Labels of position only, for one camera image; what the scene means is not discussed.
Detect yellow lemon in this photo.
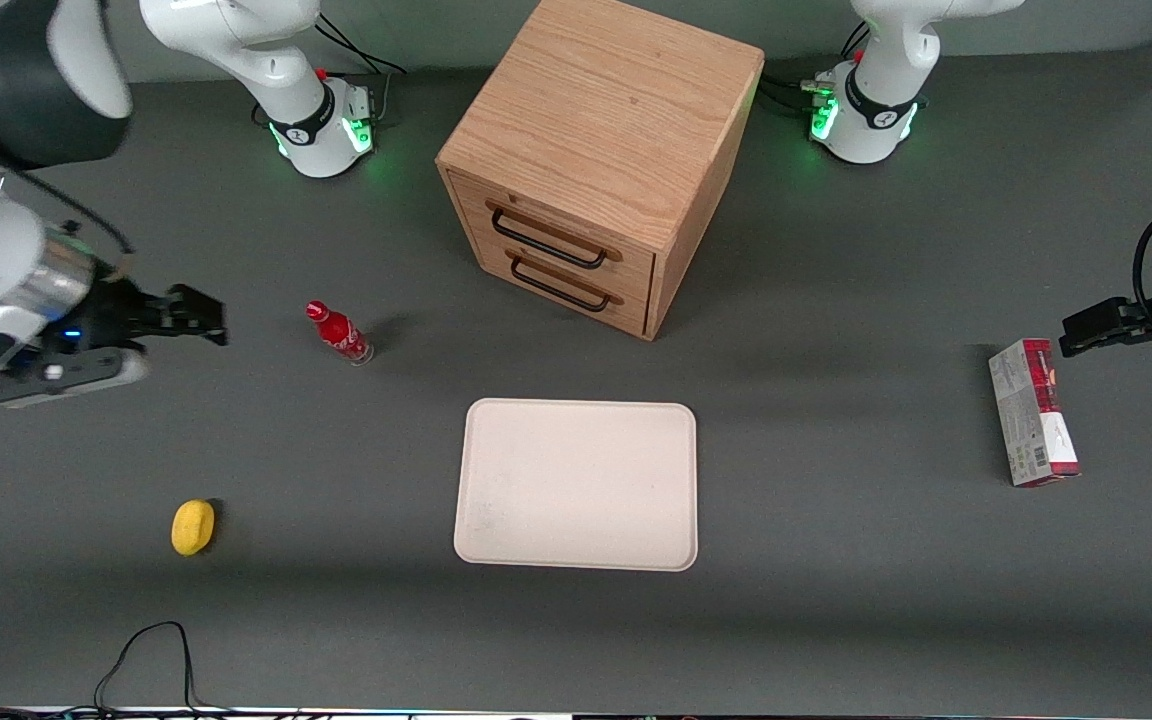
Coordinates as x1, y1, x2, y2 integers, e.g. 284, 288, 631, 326
171, 499, 218, 557

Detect grey and red carton box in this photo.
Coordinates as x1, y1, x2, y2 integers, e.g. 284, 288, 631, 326
988, 338, 1083, 489

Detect beige plastic tray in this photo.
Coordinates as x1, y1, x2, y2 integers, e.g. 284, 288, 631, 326
453, 398, 699, 573

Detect red cola bottle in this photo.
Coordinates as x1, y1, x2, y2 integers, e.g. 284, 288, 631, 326
305, 300, 376, 368

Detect black right arm base cables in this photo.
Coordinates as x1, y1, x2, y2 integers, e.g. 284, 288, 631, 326
314, 12, 408, 129

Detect black cable loop on table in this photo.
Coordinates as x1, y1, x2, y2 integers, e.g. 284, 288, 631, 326
0, 620, 237, 720

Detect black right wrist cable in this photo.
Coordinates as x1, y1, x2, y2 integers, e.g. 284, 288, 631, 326
0, 168, 137, 263

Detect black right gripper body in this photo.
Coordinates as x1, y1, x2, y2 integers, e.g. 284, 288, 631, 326
58, 277, 179, 355

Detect black arm base cables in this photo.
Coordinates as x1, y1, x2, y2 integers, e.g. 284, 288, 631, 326
760, 20, 873, 119
314, 12, 408, 129

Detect wooden drawer cabinet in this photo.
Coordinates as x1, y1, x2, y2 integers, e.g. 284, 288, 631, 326
435, 0, 766, 343

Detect wooden drawer with black handle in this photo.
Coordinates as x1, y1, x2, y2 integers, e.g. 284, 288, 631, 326
446, 169, 659, 297
463, 220, 656, 340

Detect black left arm base cables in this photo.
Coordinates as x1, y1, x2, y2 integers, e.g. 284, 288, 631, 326
760, 20, 873, 119

